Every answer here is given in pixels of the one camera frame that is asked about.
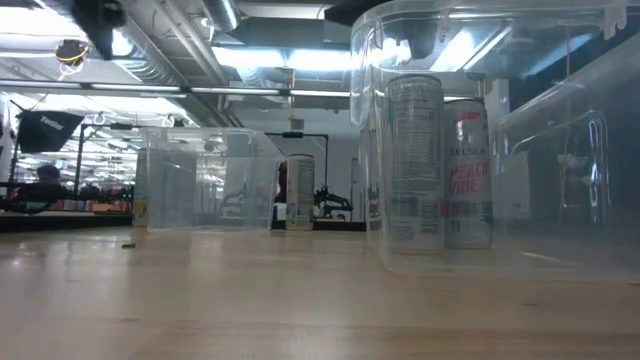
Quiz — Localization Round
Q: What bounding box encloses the white Celsius Peach Vibe can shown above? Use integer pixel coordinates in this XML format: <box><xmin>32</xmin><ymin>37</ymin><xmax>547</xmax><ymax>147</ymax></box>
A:
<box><xmin>442</xmin><ymin>98</ymin><xmax>495</xmax><ymax>250</ymax></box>
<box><xmin>384</xmin><ymin>73</ymin><xmax>446</xmax><ymax>255</ymax></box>

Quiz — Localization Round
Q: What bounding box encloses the clear plastic storage bin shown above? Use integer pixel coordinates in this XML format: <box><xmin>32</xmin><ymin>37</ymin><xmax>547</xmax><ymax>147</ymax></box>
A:
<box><xmin>348</xmin><ymin>0</ymin><xmax>640</xmax><ymax>281</ymax></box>
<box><xmin>141</xmin><ymin>126</ymin><xmax>287</xmax><ymax>234</ymax></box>

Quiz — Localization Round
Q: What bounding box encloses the long tube light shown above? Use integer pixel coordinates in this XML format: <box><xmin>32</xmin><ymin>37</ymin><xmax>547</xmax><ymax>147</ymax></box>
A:
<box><xmin>287</xmin><ymin>88</ymin><xmax>354</xmax><ymax>99</ymax></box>
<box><xmin>188</xmin><ymin>86</ymin><xmax>282</xmax><ymax>97</ymax></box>
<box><xmin>0</xmin><ymin>78</ymin><xmax>189</xmax><ymax>100</ymax></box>

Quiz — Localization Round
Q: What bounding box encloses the round hanging cable reel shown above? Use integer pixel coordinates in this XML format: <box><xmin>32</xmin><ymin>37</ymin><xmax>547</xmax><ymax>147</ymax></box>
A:
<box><xmin>53</xmin><ymin>38</ymin><xmax>90</xmax><ymax>66</ymax></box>

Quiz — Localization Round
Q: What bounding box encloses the person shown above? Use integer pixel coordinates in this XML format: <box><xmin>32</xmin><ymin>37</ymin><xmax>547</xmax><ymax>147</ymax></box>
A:
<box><xmin>273</xmin><ymin>159</ymin><xmax>289</xmax><ymax>221</ymax></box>
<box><xmin>4</xmin><ymin>163</ymin><xmax>71</xmax><ymax>215</ymax></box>

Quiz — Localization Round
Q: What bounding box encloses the silver ventilation duct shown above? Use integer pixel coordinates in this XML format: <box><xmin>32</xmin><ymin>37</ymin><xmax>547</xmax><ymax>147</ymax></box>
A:
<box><xmin>199</xmin><ymin>0</ymin><xmax>242</xmax><ymax>32</ymax></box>

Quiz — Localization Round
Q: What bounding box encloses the black photo softbox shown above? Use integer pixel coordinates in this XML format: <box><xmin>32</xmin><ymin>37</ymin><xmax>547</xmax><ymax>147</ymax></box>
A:
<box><xmin>17</xmin><ymin>109</ymin><xmax>85</xmax><ymax>154</ymax></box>

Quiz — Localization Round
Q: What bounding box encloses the grey ceiling box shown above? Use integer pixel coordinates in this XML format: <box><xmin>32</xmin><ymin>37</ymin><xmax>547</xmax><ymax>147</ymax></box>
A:
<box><xmin>323</xmin><ymin>22</ymin><xmax>359</xmax><ymax>47</ymax></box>

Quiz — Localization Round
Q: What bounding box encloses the bright ceiling light panel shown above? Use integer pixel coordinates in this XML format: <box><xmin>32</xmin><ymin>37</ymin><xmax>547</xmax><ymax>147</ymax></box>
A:
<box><xmin>212</xmin><ymin>45</ymin><xmax>357</xmax><ymax>72</ymax></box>

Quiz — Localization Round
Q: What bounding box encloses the black aluminium table frame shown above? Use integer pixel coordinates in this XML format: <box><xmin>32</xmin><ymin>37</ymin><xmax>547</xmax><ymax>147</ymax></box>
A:
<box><xmin>0</xmin><ymin>212</ymin><xmax>371</xmax><ymax>234</ymax></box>

